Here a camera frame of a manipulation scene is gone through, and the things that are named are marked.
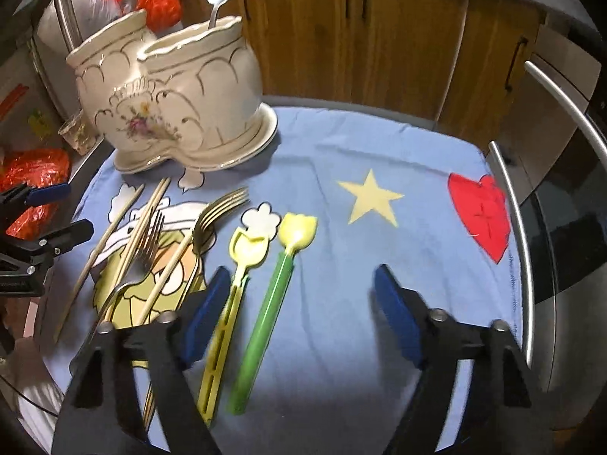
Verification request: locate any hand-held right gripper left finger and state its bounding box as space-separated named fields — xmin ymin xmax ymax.
xmin=51 ymin=265 xmax=233 ymax=455

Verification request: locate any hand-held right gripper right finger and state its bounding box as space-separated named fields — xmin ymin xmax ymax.
xmin=374 ymin=264 xmax=555 ymax=455

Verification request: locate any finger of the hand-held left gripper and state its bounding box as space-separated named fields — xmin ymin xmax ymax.
xmin=0 ymin=182 xmax=72 ymax=214
xmin=0 ymin=219 xmax=94 ymax=268

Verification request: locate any yellow plastic tulip utensil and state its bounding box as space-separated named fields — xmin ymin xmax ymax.
xmin=197 ymin=227 xmax=270 ymax=427

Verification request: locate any silver metal fork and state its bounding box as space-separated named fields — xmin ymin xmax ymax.
xmin=88 ymin=209 xmax=167 ymax=337

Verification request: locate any gold metal fork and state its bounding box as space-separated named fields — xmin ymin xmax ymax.
xmin=180 ymin=187 xmax=250 ymax=304

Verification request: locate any cream floral ceramic utensil holder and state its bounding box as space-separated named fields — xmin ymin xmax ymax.
xmin=65 ymin=9 xmax=279 ymax=174

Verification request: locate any clear glass cup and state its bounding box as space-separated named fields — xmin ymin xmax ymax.
xmin=58 ymin=111 xmax=102 ymax=156

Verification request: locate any person's white clothing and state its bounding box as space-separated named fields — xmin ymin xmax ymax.
xmin=19 ymin=374 xmax=64 ymax=420

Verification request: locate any grey appliance with stickers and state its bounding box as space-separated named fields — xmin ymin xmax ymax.
xmin=0 ymin=24 xmax=77 ymax=162

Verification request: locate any blue cartoon printed cloth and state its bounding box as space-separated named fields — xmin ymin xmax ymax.
xmin=45 ymin=104 xmax=527 ymax=455

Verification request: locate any stainless oven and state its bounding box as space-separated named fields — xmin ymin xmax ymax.
xmin=493 ymin=24 xmax=607 ymax=437

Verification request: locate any white plastic bag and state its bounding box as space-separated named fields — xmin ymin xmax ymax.
xmin=38 ymin=0 xmax=124 ymax=48

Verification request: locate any wooden kitchen cabinet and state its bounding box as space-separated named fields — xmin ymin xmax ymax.
xmin=180 ymin=0 xmax=546 ymax=133

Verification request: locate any black cable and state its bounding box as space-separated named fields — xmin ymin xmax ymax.
xmin=0 ymin=377 xmax=55 ymax=411

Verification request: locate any chrome oven door handle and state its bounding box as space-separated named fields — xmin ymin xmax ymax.
xmin=488 ymin=141 xmax=535 ymax=366

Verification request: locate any chrome curved rail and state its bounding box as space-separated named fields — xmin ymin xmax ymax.
xmin=51 ymin=0 xmax=85 ymax=119

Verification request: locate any chrome drawer handle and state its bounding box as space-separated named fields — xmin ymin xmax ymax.
xmin=524 ymin=61 xmax=607 ymax=171

